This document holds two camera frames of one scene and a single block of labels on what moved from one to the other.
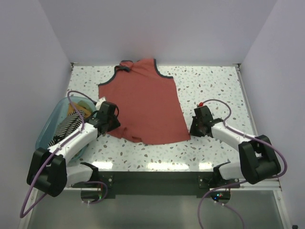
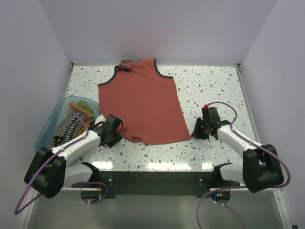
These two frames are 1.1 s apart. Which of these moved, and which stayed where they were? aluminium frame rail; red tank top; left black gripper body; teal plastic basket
Moved: left black gripper body
Stayed: teal plastic basket; aluminium frame rail; red tank top
